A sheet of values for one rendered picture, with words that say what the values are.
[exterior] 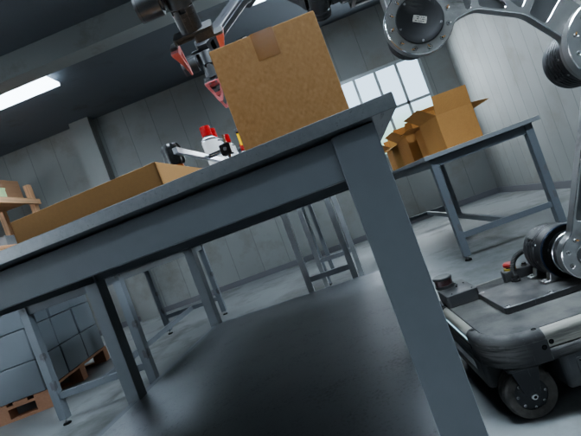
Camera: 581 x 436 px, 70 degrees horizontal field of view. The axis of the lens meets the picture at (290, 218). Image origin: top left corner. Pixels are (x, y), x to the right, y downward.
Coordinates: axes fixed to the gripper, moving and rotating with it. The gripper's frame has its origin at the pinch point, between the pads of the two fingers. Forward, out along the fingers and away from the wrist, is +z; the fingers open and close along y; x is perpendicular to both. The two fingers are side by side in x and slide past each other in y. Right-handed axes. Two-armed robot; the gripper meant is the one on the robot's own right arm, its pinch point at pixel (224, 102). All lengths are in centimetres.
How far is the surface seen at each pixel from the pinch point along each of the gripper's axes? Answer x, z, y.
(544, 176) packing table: 168, 84, -140
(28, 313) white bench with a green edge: -169, 46, -85
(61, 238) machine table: -16, 40, 96
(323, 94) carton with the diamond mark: 29, 27, 64
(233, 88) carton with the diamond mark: 11, 19, 65
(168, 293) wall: -241, 89, -452
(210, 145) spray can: -5.3, 19.5, 26.7
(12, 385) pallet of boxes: -241, 92, -136
